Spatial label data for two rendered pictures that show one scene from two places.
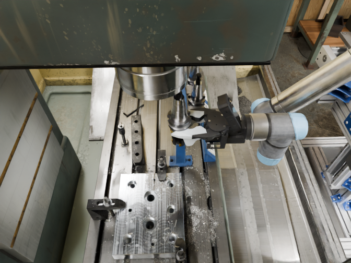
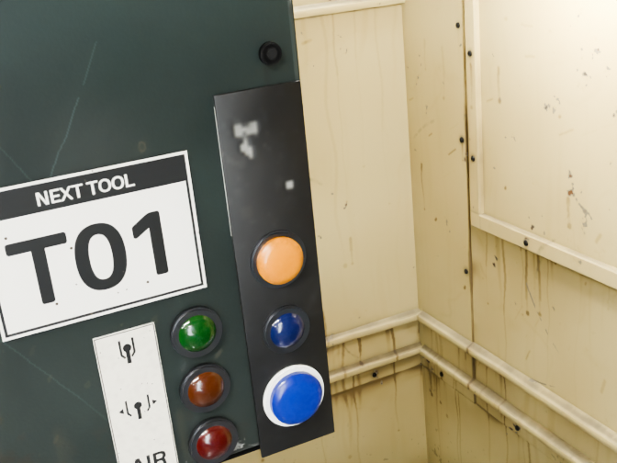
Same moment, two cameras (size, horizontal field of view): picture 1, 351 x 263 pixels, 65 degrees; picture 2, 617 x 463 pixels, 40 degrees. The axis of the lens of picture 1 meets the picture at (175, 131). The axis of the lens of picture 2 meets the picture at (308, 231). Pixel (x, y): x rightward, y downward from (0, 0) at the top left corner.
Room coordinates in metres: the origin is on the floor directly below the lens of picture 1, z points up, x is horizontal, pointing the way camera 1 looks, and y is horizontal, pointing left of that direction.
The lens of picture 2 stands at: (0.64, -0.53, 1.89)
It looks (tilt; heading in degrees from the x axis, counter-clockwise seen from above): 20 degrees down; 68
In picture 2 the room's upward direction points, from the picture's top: 6 degrees counter-clockwise
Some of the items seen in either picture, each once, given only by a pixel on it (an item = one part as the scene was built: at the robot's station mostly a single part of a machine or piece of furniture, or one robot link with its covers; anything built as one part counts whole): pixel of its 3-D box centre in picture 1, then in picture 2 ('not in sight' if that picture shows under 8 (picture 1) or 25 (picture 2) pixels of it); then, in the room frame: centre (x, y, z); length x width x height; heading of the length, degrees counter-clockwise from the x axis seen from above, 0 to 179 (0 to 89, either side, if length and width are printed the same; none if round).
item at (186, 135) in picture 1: (188, 138); not in sight; (0.45, -0.04, 1.32); 0.09 x 0.03 x 0.06; 105
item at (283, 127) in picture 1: (283, 127); not in sight; (0.49, -0.30, 1.32); 0.11 x 0.08 x 0.09; 92
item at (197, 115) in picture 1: (187, 120); not in sight; (0.51, -0.03, 1.32); 0.09 x 0.03 x 0.06; 78
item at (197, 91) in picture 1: (197, 90); not in sight; (0.70, -0.07, 1.26); 0.04 x 0.04 x 0.07
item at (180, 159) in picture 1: (180, 140); not in sight; (0.64, -0.02, 1.05); 0.10 x 0.05 x 0.30; 92
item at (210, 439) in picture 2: not in sight; (214, 442); (0.73, -0.15, 1.64); 0.02 x 0.01 x 0.02; 2
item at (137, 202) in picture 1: (150, 212); not in sight; (0.39, 0.09, 0.96); 0.29 x 0.23 x 0.05; 2
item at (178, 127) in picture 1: (179, 119); not in sight; (0.48, -0.01, 1.36); 0.06 x 0.06 x 0.03
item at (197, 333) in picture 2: not in sight; (196, 333); (0.73, -0.15, 1.71); 0.02 x 0.01 x 0.02; 2
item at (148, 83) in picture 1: (151, 54); not in sight; (0.48, 0.05, 1.56); 0.16 x 0.16 x 0.12
